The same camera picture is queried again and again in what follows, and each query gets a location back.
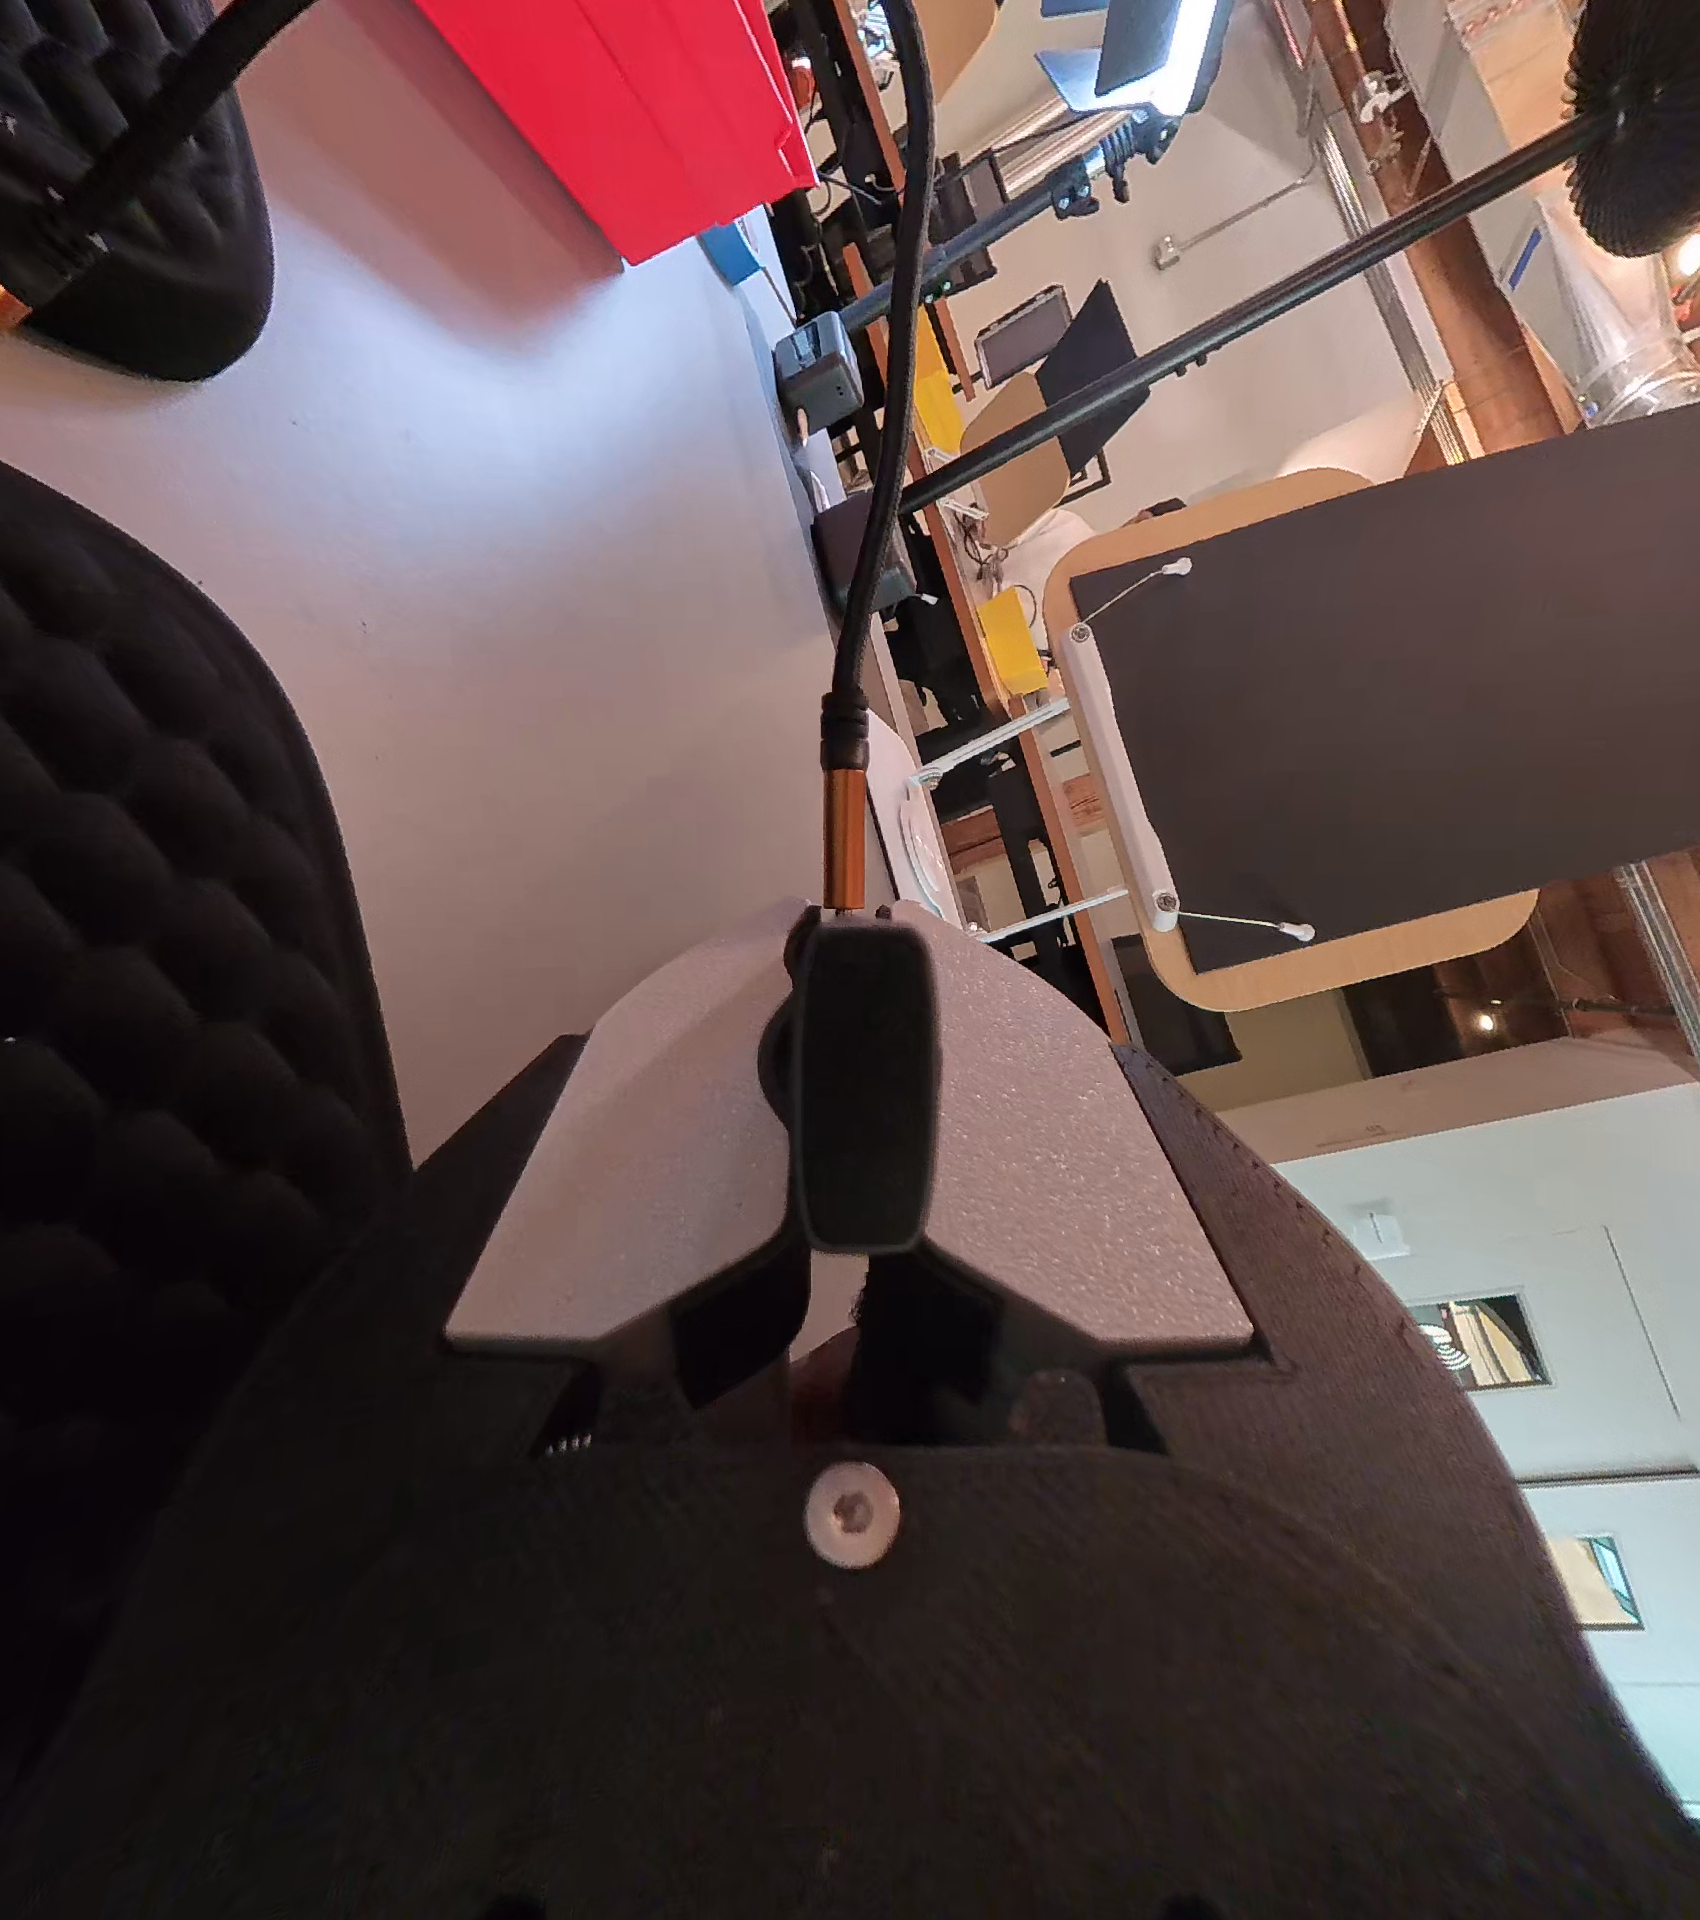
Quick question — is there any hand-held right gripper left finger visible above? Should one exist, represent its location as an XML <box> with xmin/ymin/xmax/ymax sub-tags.
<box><xmin>445</xmin><ymin>895</ymin><xmax>817</xmax><ymax>1410</ymax></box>

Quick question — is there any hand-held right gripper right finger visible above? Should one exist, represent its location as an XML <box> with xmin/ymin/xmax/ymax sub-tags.
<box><xmin>865</xmin><ymin>900</ymin><xmax>1260</xmax><ymax>1420</ymax></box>

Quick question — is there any black braided usb-c cable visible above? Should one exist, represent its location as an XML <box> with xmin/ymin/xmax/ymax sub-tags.
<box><xmin>0</xmin><ymin>0</ymin><xmax>947</xmax><ymax>923</ymax></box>

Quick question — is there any white round plate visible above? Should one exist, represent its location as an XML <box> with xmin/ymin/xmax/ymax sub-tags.
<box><xmin>865</xmin><ymin>776</ymin><xmax>969</xmax><ymax>923</ymax></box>

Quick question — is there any white mounting bar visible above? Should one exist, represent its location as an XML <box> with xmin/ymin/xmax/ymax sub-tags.
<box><xmin>1064</xmin><ymin>618</ymin><xmax>1187</xmax><ymax>937</ymax></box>

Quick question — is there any yellow box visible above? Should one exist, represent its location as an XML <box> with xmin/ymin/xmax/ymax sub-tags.
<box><xmin>975</xmin><ymin>581</ymin><xmax>1062</xmax><ymax>701</ymax></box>

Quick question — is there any black panel on plywood board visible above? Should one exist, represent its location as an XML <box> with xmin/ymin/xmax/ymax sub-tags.
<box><xmin>1038</xmin><ymin>393</ymin><xmax>1700</xmax><ymax>1018</ymax></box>

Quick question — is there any large black dimpled cushion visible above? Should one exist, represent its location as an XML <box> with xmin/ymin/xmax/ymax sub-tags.
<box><xmin>0</xmin><ymin>401</ymin><xmax>414</xmax><ymax>1920</ymax></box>

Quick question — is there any grey metal box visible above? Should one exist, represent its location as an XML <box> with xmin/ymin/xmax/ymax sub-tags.
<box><xmin>770</xmin><ymin>309</ymin><xmax>871</xmax><ymax>440</ymax></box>

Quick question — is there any small grey monitor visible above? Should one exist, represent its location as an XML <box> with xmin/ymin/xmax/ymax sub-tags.
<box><xmin>970</xmin><ymin>294</ymin><xmax>1083</xmax><ymax>390</ymax></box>

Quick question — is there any black boom pole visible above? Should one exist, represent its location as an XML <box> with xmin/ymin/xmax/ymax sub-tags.
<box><xmin>899</xmin><ymin>111</ymin><xmax>1606</xmax><ymax>521</ymax></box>

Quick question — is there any blue plastic item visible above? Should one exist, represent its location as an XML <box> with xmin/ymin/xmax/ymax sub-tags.
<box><xmin>694</xmin><ymin>209</ymin><xmax>782</xmax><ymax>289</ymax></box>

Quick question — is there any black dimpled cushion white logo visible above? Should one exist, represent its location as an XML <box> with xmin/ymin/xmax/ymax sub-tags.
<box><xmin>0</xmin><ymin>0</ymin><xmax>279</xmax><ymax>385</ymax></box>

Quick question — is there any red plastic bin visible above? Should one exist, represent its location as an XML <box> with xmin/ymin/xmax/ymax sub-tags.
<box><xmin>407</xmin><ymin>0</ymin><xmax>821</xmax><ymax>269</ymax></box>

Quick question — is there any led panel light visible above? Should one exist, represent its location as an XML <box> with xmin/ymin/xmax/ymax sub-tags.
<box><xmin>1034</xmin><ymin>0</ymin><xmax>1238</xmax><ymax>122</ymax></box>

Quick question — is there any round black grid light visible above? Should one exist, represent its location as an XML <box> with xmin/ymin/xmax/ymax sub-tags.
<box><xmin>1558</xmin><ymin>0</ymin><xmax>1700</xmax><ymax>263</ymax></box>

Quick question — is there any wall window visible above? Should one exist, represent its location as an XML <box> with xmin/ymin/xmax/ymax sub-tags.
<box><xmin>1405</xmin><ymin>1285</ymin><xmax>1558</xmax><ymax>1397</ymax></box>
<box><xmin>1545</xmin><ymin>1530</ymin><xmax>1649</xmax><ymax>1638</ymax></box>

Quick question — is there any silver air duct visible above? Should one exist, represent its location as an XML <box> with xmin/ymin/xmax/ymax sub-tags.
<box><xmin>1567</xmin><ymin>282</ymin><xmax>1700</xmax><ymax>479</ymax></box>

